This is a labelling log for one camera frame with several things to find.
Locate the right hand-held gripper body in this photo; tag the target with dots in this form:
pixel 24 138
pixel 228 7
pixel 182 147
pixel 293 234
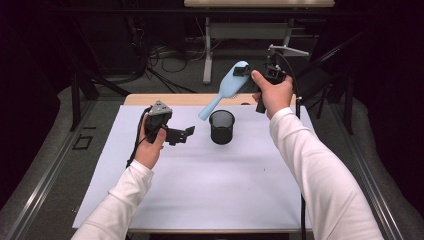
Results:
pixel 275 71

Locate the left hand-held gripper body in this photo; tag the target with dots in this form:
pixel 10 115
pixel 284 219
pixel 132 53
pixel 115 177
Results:
pixel 159 116

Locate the light blue hairbrush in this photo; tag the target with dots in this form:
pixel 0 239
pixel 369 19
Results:
pixel 230 83

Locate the black mesh pen holder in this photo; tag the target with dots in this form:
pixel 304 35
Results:
pixel 221 131

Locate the person's right hand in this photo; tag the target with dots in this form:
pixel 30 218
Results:
pixel 276 96

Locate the person's left hand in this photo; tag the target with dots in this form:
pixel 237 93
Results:
pixel 148 153

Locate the white metal-legged desk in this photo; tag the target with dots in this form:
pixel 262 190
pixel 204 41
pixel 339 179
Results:
pixel 246 30

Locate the black folding chair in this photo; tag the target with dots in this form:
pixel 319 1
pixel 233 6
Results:
pixel 316 83

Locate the white table mat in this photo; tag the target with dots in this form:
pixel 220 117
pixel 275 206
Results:
pixel 216 186

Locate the black metal stand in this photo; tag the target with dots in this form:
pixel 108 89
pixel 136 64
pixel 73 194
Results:
pixel 348 106
pixel 76 100

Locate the metal floor rail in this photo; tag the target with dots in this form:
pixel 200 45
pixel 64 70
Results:
pixel 373 186
pixel 43 176

